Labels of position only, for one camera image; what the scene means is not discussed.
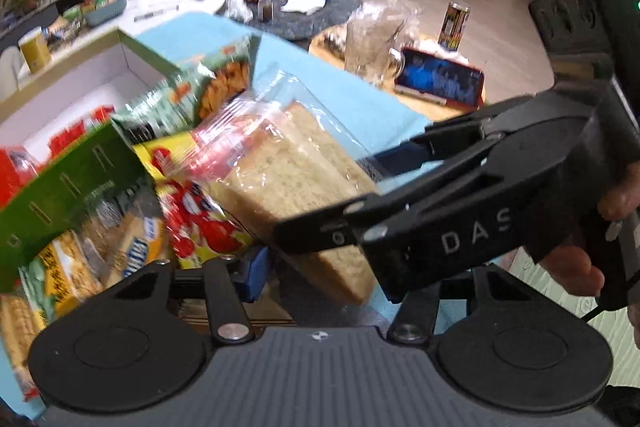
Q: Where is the yellow green snack packet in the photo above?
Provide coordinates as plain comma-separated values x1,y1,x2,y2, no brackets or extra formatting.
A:
20,229,108,323

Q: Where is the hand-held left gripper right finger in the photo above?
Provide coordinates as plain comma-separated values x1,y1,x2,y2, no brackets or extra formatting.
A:
387,264,533,344

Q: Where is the yellow canister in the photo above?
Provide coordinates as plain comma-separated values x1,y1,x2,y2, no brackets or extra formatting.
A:
18,27,53,75

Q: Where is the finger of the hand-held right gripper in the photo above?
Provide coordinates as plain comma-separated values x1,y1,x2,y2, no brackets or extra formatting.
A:
272,147,501,256
357,96,551,182

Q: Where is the yellow red snack packet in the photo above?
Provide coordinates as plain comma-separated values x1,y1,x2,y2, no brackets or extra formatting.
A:
135,132,256,270

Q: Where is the person's right hand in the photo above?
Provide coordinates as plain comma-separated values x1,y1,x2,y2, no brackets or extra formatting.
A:
541,174,640,300

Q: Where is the blue basket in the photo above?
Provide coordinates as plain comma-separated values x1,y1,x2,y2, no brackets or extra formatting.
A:
82,0,128,28

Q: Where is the clear plastic bag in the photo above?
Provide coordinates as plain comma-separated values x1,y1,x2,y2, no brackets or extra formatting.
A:
342,0,423,88

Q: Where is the white paper sheet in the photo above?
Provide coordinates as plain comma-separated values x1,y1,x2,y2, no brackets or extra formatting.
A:
280,0,326,15

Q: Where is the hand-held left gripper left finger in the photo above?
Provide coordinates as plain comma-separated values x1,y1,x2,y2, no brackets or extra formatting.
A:
102,247,273,344

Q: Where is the pale green patterned cloth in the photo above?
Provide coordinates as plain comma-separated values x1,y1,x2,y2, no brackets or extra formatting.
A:
500,252,640,388

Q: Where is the green cardboard box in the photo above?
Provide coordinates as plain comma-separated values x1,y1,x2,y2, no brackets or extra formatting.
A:
0,29,263,293

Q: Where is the sliced bread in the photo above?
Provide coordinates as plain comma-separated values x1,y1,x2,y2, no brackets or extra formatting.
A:
192,67,396,308

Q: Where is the green cracker packet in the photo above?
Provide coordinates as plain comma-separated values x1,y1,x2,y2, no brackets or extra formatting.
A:
111,34,263,145

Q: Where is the tall printed can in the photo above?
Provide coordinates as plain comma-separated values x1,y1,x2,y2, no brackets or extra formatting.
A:
437,0,472,52

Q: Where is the pale yellow snack packet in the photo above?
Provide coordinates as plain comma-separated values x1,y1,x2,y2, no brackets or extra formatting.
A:
0,292,51,395

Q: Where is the blue white snack packet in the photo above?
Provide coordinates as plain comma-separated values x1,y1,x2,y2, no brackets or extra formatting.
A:
82,202,168,288

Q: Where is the round golden tray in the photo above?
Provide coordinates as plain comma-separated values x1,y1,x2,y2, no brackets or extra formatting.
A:
307,24,481,122

